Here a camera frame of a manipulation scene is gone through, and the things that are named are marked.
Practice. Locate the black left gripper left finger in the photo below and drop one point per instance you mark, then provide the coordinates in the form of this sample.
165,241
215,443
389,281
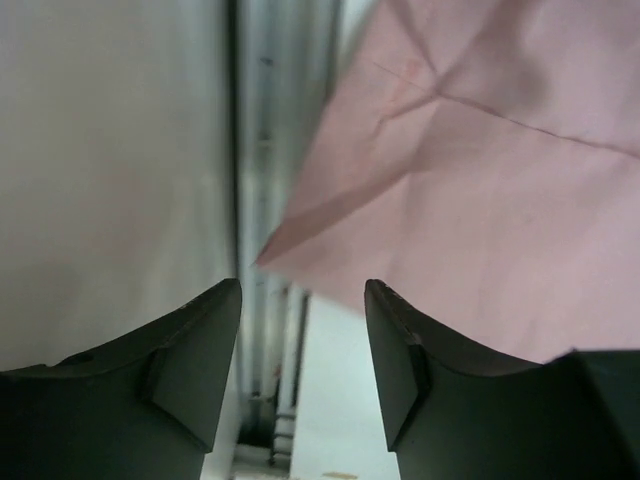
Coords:
145,405

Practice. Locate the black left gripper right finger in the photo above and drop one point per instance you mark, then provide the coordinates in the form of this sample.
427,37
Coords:
453,408

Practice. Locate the pink trousers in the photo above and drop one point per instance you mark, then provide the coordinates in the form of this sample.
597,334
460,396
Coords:
481,158

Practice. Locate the aluminium table edge rail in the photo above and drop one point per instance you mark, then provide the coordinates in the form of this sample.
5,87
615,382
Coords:
284,67

